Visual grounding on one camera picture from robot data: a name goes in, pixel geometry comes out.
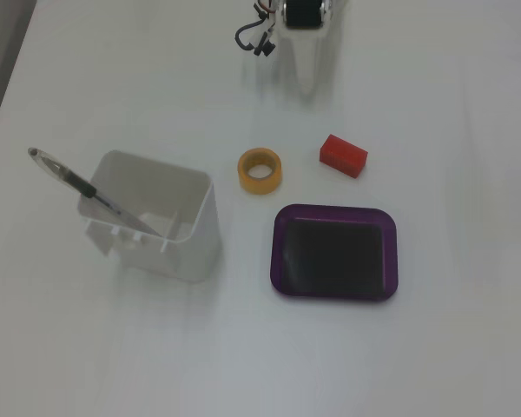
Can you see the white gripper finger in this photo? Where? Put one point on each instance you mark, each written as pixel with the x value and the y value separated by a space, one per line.
pixel 306 61

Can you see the red rectangular block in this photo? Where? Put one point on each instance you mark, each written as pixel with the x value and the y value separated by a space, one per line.
pixel 343 154

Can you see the white plastic pen holder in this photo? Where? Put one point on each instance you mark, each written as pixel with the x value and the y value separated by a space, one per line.
pixel 199 243

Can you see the black clear ballpoint pen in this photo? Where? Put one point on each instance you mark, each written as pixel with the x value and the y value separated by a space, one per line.
pixel 84 187

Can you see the yellow masking tape roll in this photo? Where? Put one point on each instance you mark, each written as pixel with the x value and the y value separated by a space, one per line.
pixel 271 182

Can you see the small black knob plug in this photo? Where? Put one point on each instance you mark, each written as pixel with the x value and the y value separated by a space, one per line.
pixel 265 46

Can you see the purple metal tray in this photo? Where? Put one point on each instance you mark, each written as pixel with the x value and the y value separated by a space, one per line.
pixel 334 256

